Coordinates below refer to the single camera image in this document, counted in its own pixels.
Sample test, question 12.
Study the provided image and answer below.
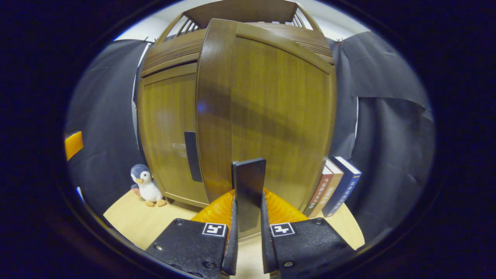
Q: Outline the red-brown book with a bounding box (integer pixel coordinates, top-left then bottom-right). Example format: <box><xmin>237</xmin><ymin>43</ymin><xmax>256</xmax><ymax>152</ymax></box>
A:
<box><xmin>303</xmin><ymin>165</ymin><xmax>334</xmax><ymax>217</ymax></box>

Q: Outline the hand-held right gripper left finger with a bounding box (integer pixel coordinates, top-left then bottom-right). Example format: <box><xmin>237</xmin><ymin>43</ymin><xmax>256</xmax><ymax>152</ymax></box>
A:
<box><xmin>145</xmin><ymin>189</ymin><xmax>239</xmax><ymax>279</ymax></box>

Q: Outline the blue hardcover book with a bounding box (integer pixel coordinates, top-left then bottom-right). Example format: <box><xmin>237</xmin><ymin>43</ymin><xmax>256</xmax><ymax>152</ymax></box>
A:
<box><xmin>322</xmin><ymin>156</ymin><xmax>362</xmax><ymax>218</ymax></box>

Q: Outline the black door handle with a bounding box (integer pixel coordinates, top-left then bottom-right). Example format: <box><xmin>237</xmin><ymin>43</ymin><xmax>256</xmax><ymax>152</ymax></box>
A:
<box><xmin>184</xmin><ymin>131</ymin><xmax>203</xmax><ymax>183</ymax></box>
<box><xmin>232</xmin><ymin>157</ymin><xmax>267</xmax><ymax>233</ymax></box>

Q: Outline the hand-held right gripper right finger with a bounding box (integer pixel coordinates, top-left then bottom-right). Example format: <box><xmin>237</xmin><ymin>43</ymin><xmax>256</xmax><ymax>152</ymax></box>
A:
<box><xmin>260</xmin><ymin>189</ymin><xmax>355</xmax><ymax>279</ymax></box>

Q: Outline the wooden ribbed drawer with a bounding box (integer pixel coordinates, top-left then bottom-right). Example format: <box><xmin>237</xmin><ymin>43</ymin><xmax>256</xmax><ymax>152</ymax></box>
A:
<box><xmin>140</xmin><ymin>23</ymin><xmax>336</xmax><ymax>78</ymax></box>

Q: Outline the penguin plush toy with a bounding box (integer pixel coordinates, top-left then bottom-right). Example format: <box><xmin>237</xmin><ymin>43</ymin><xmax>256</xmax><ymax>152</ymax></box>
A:
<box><xmin>130</xmin><ymin>164</ymin><xmax>168</xmax><ymax>207</ymax></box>

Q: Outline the black backdrop cloth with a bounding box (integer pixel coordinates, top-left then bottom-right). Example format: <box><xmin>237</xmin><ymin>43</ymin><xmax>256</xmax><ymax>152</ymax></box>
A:
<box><xmin>64</xmin><ymin>31</ymin><xmax>436</xmax><ymax>243</ymax></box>

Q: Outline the wooden cabinet door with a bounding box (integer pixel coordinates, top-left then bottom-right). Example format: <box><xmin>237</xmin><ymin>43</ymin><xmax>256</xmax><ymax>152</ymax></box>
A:
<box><xmin>138</xmin><ymin>62</ymin><xmax>210</xmax><ymax>208</ymax></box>
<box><xmin>196</xmin><ymin>18</ymin><xmax>337</xmax><ymax>214</ymax></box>

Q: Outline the wooden double-door shoe cabinet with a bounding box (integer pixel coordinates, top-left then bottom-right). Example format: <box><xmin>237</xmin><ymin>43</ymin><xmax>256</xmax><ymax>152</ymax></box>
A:
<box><xmin>133</xmin><ymin>0</ymin><xmax>338</xmax><ymax>235</ymax></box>

